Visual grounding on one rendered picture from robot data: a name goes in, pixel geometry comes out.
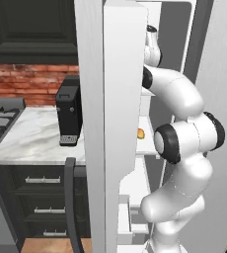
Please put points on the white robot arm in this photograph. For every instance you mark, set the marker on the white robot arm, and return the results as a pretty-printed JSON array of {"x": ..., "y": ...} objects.
[{"x": 184, "y": 99}]

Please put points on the orange mango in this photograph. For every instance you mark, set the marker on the orange mango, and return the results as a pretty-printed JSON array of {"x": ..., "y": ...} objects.
[{"x": 140, "y": 133}]

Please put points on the white freezer door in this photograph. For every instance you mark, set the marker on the white freezer door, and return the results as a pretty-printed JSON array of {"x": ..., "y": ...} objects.
[{"x": 118, "y": 99}]

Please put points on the white freezer rack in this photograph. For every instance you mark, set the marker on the white freezer rack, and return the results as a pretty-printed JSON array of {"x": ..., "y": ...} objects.
[{"x": 147, "y": 145}]

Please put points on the grey fridge freezer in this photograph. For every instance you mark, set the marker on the grey fridge freezer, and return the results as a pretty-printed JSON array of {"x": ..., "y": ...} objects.
[{"x": 220, "y": 99}]

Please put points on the black coffee machine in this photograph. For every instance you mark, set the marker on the black coffee machine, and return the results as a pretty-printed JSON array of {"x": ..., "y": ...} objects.
[{"x": 68, "y": 112}]

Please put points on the black drawer front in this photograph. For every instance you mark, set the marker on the black drawer front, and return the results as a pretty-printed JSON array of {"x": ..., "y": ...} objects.
[
  {"x": 58, "y": 227},
  {"x": 36, "y": 189},
  {"x": 46, "y": 217}
]

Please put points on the black wall cupboard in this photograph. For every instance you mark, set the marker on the black wall cupboard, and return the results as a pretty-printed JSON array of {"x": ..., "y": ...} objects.
[{"x": 30, "y": 29}]

